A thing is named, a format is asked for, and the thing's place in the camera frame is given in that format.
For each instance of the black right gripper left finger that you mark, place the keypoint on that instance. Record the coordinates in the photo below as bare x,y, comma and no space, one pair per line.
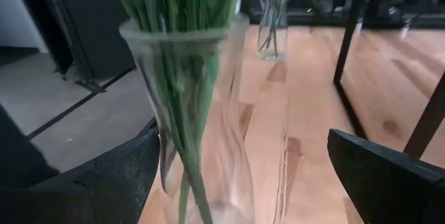
87,203

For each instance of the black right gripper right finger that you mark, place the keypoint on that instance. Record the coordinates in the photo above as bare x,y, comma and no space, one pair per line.
400,189

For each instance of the clear glass vase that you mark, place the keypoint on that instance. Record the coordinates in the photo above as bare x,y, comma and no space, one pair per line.
274,54
236,112

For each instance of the purple artificial flower bunch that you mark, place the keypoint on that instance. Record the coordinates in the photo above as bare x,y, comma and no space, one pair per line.
174,1

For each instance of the black floor cabinet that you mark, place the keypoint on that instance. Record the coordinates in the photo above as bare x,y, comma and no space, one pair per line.
87,15

